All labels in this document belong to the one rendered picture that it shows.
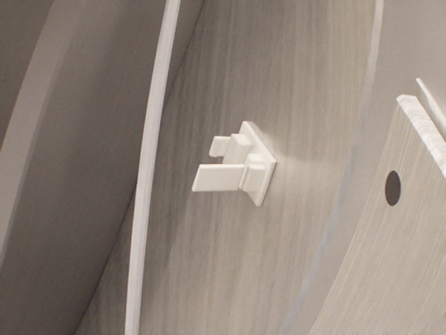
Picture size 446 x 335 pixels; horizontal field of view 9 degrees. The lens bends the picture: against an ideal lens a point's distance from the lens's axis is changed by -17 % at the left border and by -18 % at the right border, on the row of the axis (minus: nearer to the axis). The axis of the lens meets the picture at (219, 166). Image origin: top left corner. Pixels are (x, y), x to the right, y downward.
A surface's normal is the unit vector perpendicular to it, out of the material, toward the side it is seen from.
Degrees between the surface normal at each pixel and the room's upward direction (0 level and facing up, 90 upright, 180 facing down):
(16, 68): 61
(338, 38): 90
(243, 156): 115
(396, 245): 90
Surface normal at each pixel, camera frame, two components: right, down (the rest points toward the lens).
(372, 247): -0.88, -0.03
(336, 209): -0.34, 0.34
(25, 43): 0.46, -0.31
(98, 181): 0.36, 0.63
